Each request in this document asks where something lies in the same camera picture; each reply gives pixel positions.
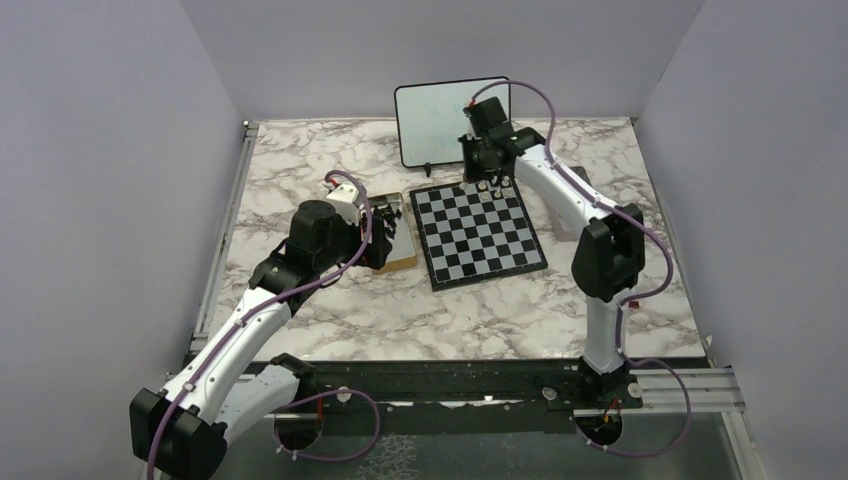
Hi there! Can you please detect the gold tin tray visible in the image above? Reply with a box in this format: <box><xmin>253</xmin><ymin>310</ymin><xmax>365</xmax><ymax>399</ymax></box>
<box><xmin>369</xmin><ymin>192</ymin><xmax>417</xmax><ymax>274</ymax></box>

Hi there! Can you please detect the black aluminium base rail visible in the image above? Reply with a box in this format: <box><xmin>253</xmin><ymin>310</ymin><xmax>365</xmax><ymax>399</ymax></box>
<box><xmin>158</xmin><ymin>357</ymin><xmax>747</xmax><ymax>439</ymax></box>

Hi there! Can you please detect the small whiteboard on stand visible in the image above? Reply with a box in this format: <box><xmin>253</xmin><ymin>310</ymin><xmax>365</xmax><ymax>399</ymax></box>
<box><xmin>394</xmin><ymin>76</ymin><xmax>511</xmax><ymax>173</ymax></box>

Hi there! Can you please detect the pile of black chess pieces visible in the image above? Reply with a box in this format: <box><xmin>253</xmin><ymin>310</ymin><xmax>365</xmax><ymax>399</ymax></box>
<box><xmin>372</xmin><ymin>204</ymin><xmax>402</xmax><ymax>240</ymax></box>

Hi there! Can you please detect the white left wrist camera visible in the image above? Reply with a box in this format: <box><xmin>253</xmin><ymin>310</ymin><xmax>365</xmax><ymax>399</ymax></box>
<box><xmin>324</xmin><ymin>183</ymin><xmax>363</xmax><ymax>225</ymax></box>

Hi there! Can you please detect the pink tin tray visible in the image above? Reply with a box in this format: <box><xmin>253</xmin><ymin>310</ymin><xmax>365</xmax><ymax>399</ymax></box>
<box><xmin>544</xmin><ymin>166</ymin><xmax>591</xmax><ymax>242</ymax></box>

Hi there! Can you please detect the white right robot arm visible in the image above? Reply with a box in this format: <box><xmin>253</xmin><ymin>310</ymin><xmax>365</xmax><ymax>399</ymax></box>
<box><xmin>458</xmin><ymin>128</ymin><xmax>645</xmax><ymax>407</ymax></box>

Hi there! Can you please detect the black silver chessboard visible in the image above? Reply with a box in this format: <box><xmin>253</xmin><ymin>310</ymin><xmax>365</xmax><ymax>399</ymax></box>
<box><xmin>409</xmin><ymin>181</ymin><xmax>548</xmax><ymax>292</ymax></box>

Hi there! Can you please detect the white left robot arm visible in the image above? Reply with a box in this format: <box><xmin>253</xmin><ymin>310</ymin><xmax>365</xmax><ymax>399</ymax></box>
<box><xmin>129</xmin><ymin>198</ymin><xmax>400</xmax><ymax>479</ymax></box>

